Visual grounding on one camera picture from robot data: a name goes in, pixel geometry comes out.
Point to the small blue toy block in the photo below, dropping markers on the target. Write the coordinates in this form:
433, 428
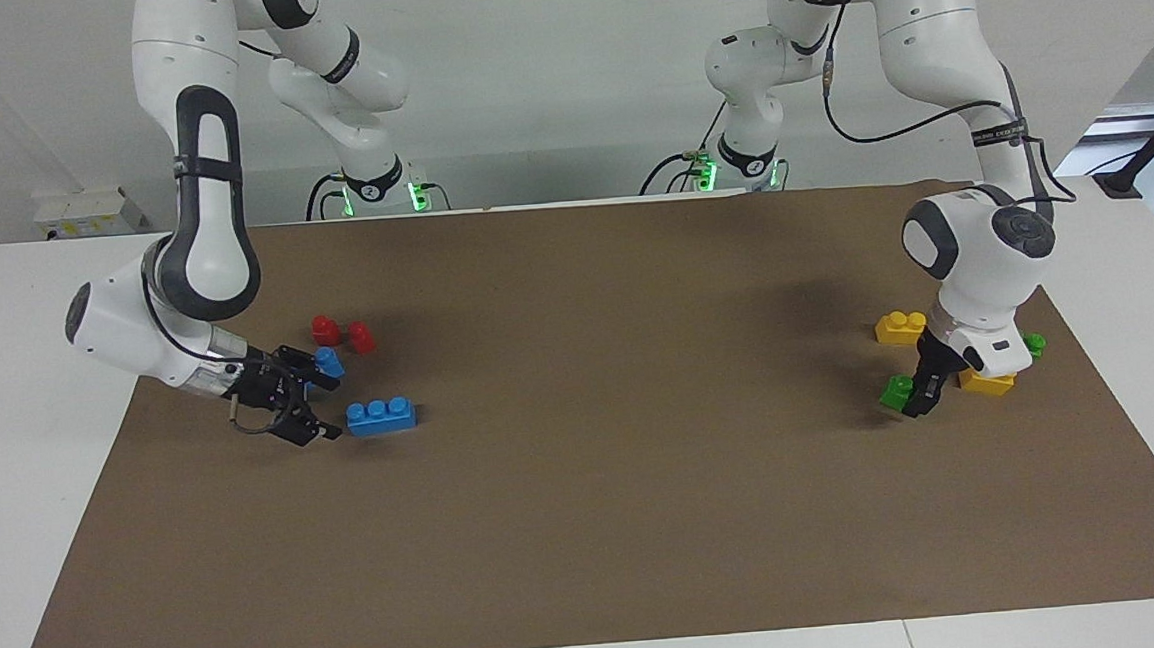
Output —
327, 362

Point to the green two-stud toy block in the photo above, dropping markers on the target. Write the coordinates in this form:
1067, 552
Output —
894, 393
1035, 345

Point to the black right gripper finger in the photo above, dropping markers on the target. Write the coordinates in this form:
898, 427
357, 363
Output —
297, 359
308, 429

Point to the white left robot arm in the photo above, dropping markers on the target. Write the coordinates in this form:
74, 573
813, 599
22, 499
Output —
930, 42

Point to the black slanted stand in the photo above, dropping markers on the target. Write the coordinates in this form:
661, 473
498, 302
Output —
1147, 144

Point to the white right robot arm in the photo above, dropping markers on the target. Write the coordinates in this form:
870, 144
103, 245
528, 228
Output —
159, 49

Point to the white wall socket box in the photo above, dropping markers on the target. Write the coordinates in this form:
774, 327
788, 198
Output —
89, 214

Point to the yellow two-stud toy block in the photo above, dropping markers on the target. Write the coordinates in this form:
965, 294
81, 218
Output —
986, 383
901, 328

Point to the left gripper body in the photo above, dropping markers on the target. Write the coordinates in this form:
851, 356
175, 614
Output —
989, 347

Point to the red one-stud toy block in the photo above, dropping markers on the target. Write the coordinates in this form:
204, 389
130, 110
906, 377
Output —
362, 338
325, 330

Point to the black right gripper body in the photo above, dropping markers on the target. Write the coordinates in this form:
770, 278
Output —
260, 383

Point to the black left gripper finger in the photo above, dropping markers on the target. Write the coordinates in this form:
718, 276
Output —
921, 373
941, 372

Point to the blue three-stud toy block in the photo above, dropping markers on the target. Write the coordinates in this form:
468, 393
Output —
380, 417

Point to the brown paper table mat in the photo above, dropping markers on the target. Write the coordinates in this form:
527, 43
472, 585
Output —
606, 462

